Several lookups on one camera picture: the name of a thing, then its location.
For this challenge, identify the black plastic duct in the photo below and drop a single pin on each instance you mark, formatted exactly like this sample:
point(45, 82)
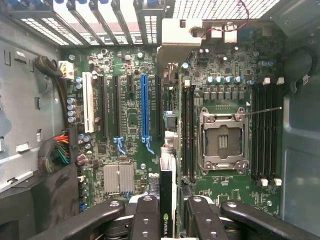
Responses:
point(57, 195)

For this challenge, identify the white expansion slot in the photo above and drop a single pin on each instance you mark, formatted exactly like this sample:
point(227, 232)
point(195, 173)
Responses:
point(88, 105)

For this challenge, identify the green motherboard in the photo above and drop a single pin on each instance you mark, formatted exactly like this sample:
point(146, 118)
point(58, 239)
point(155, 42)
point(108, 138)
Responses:
point(220, 65)

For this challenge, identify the black open PC case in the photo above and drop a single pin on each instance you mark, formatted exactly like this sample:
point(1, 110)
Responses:
point(25, 100)

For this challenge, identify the socket locking lever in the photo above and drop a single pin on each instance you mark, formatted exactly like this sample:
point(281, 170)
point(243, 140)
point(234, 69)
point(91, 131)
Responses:
point(265, 110)

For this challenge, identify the short black expansion slot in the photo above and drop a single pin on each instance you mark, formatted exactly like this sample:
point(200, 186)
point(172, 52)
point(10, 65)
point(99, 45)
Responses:
point(130, 83)

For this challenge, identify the long black expansion slot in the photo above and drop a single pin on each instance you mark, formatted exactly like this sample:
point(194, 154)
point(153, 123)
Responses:
point(158, 107)
point(103, 107)

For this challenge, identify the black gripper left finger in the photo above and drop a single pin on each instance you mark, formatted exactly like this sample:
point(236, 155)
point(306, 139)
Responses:
point(146, 222)

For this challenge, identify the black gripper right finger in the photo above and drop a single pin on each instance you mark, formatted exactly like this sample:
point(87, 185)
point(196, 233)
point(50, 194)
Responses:
point(205, 222)

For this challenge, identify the metal CPU socket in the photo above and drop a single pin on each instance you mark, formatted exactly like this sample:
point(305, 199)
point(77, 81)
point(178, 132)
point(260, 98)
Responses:
point(222, 140)

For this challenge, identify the white power connector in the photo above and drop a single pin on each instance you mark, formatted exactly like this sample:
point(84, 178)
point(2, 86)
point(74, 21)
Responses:
point(67, 71)

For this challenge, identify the silver chipset heatsink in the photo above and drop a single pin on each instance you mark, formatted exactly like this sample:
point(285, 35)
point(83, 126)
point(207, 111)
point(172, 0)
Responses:
point(118, 178)

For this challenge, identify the blue expansion slot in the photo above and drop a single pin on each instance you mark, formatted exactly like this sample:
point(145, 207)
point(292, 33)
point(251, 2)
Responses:
point(145, 105)

